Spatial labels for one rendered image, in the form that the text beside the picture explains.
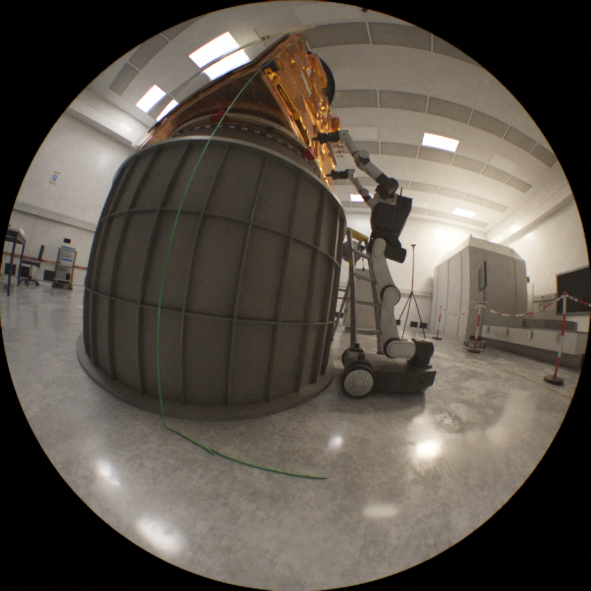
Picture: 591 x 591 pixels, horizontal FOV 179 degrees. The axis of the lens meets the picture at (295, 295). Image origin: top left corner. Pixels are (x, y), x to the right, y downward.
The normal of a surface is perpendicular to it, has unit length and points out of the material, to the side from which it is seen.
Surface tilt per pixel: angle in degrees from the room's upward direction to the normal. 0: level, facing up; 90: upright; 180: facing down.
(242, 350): 90
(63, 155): 90
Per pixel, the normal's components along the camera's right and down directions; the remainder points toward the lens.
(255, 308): 0.56, 0.04
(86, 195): 0.93, 0.11
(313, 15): -0.14, 0.99
